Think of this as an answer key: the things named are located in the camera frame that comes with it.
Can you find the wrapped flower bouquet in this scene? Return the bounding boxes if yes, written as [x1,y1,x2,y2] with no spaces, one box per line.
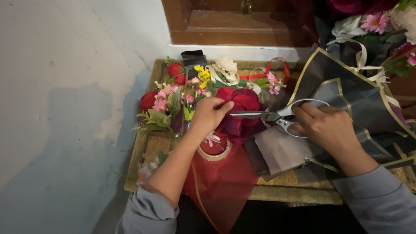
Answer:
[314,0,416,82]

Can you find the white rose with cream ribbon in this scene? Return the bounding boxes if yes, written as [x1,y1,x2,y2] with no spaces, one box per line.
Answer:
[207,56,241,87]

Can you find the pink and white flower sprig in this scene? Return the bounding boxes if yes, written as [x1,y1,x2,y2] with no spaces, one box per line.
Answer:
[247,71,287,96]

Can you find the person's left hand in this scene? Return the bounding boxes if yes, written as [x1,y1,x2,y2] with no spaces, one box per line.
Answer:
[189,96,235,137]

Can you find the pink flower sprig with leaves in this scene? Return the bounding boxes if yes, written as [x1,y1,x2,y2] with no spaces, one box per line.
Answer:
[131,81,182,134]

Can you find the yellow flower sprig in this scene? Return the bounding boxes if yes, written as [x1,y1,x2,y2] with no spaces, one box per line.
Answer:
[194,65,212,90]

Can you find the brown wooden door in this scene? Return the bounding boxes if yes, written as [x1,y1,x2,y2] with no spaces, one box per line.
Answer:
[161,0,316,48]

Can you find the silver metal scissors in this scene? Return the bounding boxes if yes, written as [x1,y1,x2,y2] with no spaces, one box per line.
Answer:
[230,98,331,138]

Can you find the dark red fabric rose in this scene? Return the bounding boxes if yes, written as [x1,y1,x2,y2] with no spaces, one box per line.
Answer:
[214,87,268,144]

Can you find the clear tape roll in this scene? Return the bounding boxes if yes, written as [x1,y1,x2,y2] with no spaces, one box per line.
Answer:
[197,136,232,162]

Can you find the black gold-edged wrapping paper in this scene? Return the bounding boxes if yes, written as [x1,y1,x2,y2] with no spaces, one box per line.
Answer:
[286,48,416,170]

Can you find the large red rose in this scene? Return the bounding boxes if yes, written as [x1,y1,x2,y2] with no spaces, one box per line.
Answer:
[139,91,159,112]

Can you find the black ribbon roll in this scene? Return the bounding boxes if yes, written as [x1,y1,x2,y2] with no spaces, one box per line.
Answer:
[181,49,208,71]

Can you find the small pink bud sprig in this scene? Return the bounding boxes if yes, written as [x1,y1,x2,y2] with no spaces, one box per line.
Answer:
[183,77,213,121]

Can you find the cream bouquet ribbon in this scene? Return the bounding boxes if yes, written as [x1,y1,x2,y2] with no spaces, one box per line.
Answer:
[326,37,401,108]

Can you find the red ribbon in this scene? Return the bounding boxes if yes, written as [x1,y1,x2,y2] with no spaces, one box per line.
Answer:
[240,57,290,82]

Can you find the person's right hand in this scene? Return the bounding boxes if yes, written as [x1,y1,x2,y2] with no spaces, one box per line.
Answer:
[291,103,355,157]

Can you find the woven straw table mat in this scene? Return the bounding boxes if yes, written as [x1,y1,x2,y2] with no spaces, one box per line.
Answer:
[124,59,416,205]

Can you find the red wrapping paper sheet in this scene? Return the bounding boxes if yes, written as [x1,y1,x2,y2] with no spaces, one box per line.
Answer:
[182,130,260,234]

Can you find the pink white striped flower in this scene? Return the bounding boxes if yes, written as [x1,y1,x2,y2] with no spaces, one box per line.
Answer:
[204,133,222,147]

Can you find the pale flower sprig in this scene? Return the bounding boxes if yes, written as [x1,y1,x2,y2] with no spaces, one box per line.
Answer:
[136,151,169,186]

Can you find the grey tissue paper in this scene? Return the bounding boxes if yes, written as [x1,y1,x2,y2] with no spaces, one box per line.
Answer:
[245,126,326,182]

